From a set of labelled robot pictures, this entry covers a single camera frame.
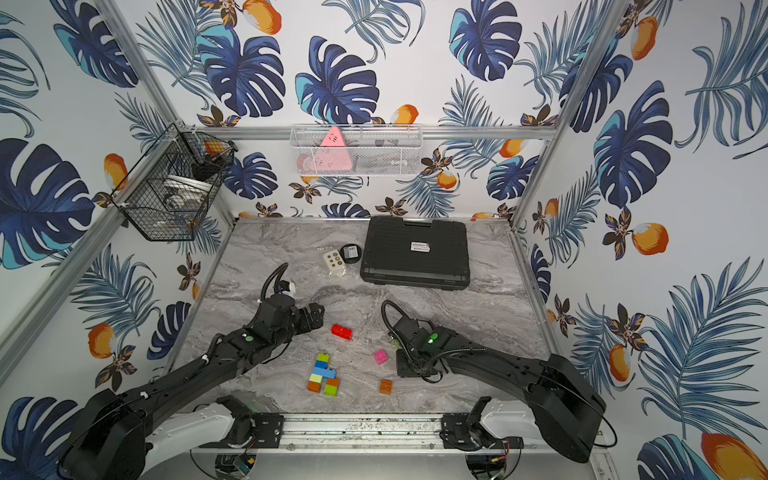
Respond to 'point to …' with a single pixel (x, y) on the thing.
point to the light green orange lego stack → (314, 382)
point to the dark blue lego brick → (321, 364)
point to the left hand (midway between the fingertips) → (312, 307)
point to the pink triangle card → (332, 155)
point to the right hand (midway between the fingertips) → (405, 367)
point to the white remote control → (335, 263)
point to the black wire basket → (171, 190)
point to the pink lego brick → (381, 356)
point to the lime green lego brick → (334, 383)
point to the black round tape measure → (350, 253)
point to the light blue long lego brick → (328, 373)
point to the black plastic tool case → (415, 254)
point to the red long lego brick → (342, 332)
